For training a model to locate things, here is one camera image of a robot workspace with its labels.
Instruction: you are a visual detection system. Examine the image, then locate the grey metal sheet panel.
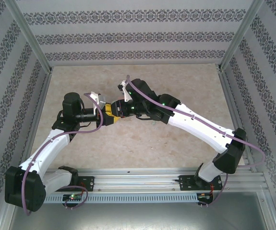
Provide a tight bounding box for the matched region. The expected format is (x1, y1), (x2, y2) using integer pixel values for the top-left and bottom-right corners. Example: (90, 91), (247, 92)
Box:
(8, 191), (276, 230)

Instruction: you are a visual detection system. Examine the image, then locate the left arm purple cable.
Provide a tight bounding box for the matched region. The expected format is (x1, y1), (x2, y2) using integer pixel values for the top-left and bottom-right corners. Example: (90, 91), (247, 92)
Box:
(22, 92), (104, 216)

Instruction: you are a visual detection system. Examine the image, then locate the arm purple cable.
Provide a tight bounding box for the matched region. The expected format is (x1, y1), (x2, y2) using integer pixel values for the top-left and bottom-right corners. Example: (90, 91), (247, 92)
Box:
(22, 92), (104, 216)
(126, 74), (266, 208)

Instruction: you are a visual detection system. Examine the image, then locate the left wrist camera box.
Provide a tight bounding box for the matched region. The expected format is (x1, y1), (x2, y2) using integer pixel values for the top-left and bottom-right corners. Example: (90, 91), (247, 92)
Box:
(90, 92), (107, 108)

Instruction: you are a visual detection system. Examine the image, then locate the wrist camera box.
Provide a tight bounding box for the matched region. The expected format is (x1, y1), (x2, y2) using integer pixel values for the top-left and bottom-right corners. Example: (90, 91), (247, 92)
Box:
(117, 80), (132, 103)
(90, 92), (107, 108)

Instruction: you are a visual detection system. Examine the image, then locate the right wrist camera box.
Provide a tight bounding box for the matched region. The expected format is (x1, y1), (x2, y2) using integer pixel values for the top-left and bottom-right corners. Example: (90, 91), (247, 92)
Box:
(117, 80), (132, 103)

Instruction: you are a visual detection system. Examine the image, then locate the aluminium mounting rail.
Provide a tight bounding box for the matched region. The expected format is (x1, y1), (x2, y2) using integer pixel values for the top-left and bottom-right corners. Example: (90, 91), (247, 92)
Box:
(7, 167), (265, 192)

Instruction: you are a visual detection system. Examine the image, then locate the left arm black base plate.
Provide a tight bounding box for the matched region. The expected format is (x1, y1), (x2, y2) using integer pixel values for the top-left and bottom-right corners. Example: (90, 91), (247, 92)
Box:
(72, 176), (95, 192)

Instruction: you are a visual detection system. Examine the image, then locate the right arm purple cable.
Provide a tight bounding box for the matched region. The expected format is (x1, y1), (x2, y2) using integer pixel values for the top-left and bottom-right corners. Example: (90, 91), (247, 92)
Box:
(126, 74), (266, 208)

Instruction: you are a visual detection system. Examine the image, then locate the aluminium frame post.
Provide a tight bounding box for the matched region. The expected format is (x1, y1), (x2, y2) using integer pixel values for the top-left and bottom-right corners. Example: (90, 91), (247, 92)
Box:
(218, 0), (266, 71)
(3, 0), (54, 72)

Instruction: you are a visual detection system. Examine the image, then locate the slotted grey cable duct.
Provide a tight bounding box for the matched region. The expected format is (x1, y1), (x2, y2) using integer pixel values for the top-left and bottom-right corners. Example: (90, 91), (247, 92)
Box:
(44, 193), (198, 203)

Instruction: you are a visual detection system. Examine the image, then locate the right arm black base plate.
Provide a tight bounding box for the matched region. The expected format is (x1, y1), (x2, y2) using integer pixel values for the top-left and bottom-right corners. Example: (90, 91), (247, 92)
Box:
(179, 174), (224, 192)

